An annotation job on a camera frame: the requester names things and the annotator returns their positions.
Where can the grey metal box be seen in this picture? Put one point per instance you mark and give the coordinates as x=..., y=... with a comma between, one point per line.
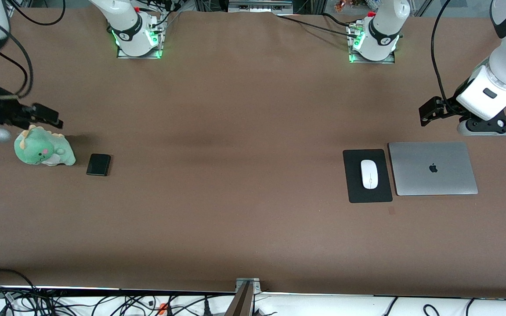
x=259, y=5

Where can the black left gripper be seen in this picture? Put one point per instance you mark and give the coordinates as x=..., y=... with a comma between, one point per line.
x=448, y=106

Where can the black mouse pad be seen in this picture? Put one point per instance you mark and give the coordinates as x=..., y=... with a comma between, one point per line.
x=352, y=175

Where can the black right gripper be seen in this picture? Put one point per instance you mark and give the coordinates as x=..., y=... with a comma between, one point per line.
x=3, y=111

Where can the silver laptop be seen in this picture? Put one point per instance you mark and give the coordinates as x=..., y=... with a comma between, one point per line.
x=433, y=169

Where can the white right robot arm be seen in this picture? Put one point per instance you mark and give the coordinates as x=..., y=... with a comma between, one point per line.
x=125, y=26

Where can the aluminium post with bracket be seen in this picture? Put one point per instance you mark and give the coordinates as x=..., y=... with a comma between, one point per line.
x=244, y=298

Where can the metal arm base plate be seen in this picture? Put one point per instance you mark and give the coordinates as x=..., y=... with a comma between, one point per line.
x=139, y=56
x=371, y=61

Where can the white computer mouse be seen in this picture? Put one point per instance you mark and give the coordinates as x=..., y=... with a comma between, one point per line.
x=369, y=174

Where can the small black square box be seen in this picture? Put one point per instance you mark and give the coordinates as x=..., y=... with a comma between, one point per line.
x=98, y=164

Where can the green dinosaur plush toy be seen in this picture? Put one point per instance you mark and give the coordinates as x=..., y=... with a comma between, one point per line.
x=37, y=149

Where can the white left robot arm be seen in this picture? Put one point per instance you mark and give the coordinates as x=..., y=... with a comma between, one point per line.
x=382, y=26

